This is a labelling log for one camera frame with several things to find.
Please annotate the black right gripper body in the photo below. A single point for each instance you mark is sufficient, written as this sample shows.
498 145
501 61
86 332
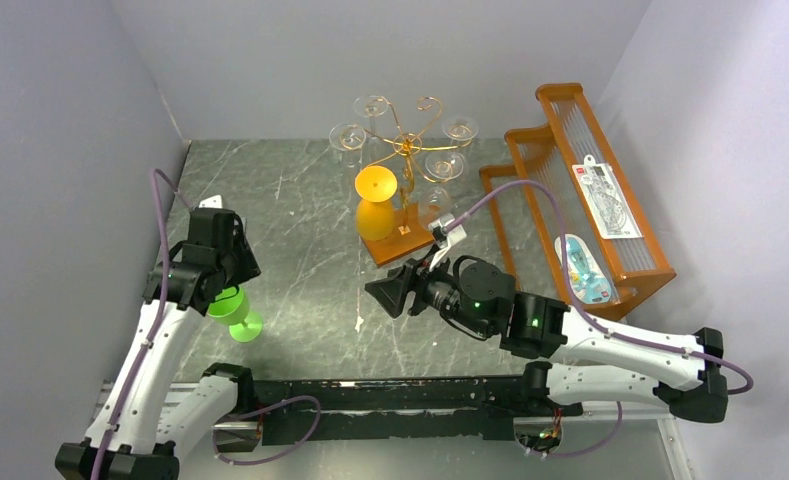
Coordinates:
414 290

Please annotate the yellow plastic wine glass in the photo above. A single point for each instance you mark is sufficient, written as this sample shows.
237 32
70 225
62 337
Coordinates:
375 218

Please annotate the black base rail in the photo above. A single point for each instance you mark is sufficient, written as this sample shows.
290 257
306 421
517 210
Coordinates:
284 412

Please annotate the wooden tiered display shelf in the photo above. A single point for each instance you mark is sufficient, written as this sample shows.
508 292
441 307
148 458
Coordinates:
636 268

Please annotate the white packaged ruler set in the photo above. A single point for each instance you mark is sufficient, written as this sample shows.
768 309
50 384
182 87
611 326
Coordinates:
605 200

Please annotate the blue packaged item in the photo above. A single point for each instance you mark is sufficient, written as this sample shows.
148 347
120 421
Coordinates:
588 281

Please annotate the green plastic wine glass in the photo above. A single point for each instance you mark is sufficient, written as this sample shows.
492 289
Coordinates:
232 309

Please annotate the gold wire wine glass rack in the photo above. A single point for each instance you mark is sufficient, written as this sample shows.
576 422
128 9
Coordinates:
404 153

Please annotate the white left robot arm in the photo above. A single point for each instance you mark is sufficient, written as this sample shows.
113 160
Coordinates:
134 436

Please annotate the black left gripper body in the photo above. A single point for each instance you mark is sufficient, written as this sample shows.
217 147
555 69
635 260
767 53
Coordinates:
239 262

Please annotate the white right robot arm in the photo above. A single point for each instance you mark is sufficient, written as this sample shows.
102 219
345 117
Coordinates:
570 360

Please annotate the clear wine glass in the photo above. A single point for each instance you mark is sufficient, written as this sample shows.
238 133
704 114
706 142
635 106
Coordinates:
348 140
441 168
371 107
461 131

